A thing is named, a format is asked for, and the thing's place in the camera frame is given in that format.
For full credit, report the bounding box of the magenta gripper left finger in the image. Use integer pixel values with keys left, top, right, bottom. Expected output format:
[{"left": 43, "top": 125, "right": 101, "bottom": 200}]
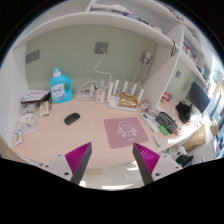
[{"left": 41, "top": 141, "right": 93, "bottom": 186}]

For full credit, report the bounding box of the white wifi router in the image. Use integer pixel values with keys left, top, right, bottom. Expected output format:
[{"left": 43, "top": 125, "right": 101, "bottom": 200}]
[{"left": 107, "top": 80, "right": 144, "bottom": 111}]

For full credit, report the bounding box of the green marker pen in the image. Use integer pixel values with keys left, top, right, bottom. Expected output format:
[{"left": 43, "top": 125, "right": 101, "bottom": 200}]
[{"left": 153, "top": 135, "right": 161, "bottom": 148}]

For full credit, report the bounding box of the green small box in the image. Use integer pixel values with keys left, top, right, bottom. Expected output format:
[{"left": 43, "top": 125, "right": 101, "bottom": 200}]
[{"left": 159, "top": 125, "right": 168, "bottom": 136}]

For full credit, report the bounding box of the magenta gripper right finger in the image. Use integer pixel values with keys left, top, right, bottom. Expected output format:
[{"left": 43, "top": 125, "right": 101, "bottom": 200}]
[{"left": 132, "top": 142, "right": 183, "bottom": 186}]

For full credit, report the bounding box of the white wall shelf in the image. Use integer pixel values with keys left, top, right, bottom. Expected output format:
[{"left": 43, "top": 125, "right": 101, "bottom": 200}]
[{"left": 8, "top": 0, "right": 211, "bottom": 90}]

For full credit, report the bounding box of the black computer mouse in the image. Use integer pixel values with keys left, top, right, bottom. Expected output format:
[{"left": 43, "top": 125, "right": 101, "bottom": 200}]
[{"left": 64, "top": 113, "right": 80, "bottom": 125}]

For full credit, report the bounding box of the grey wall socket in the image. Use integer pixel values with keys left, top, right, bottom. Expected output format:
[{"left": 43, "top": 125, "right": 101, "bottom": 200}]
[{"left": 94, "top": 42, "right": 109, "bottom": 54}]

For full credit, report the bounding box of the grey wall plate left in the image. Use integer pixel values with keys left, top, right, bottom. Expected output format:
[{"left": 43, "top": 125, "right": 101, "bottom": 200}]
[{"left": 26, "top": 50, "right": 40, "bottom": 63}]

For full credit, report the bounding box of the gold foil bag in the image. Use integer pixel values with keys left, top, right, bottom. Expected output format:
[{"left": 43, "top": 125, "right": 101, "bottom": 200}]
[{"left": 118, "top": 92, "right": 138, "bottom": 108}]

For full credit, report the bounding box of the white charger cable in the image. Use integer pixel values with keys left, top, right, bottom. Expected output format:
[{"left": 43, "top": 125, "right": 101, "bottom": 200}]
[{"left": 93, "top": 48, "right": 113, "bottom": 88}]

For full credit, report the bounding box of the black bag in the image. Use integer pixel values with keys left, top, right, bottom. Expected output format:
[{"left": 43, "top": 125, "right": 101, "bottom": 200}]
[{"left": 176, "top": 102, "right": 192, "bottom": 124}]

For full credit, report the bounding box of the small card packet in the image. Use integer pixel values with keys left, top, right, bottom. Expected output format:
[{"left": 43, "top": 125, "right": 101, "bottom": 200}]
[{"left": 14, "top": 125, "right": 23, "bottom": 145}]

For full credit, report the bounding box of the pink mouse pad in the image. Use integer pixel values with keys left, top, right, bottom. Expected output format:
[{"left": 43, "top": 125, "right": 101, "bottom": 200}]
[{"left": 104, "top": 117, "right": 149, "bottom": 149}]

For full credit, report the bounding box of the clear plastic wrapper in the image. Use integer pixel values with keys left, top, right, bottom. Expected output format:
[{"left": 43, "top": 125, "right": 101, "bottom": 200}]
[{"left": 18, "top": 113, "right": 39, "bottom": 136}]

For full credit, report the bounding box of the white cup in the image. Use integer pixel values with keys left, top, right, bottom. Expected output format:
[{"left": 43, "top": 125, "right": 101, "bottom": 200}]
[{"left": 96, "top": 89, "right": 105, "bottom": 104}]

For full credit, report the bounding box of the white remote control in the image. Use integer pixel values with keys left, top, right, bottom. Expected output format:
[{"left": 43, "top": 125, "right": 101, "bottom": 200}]
[{"left": 140, "top": 113, "right": 159, "bottom": 133}]

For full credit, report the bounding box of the blue detergent bottle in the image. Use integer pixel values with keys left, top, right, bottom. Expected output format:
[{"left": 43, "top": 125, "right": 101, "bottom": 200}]
[{"left": 49, "top": 67, "right": 73, "bottom": 104}]

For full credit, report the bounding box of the stack of books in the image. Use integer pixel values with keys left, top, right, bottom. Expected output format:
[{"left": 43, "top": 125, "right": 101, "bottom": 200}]
[{"left": 21, "top": 89, "right": 49, "bottom": 103}]

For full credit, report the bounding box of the black monitor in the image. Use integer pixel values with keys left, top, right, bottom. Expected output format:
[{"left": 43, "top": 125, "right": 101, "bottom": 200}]
[{"left": 185, "top": 83, "right": 210, "bottom": 113}]

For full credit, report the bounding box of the grey pencil case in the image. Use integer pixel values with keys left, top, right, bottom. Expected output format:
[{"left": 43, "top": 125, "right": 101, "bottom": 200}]
[{"left": 156, "top": 112, "right": 177, "bottom": 134}]

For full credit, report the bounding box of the white power strip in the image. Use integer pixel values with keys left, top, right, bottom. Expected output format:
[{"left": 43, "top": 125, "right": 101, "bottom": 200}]
[{"left": 76, "top": 88, "right": 95, "bottom": 99}]

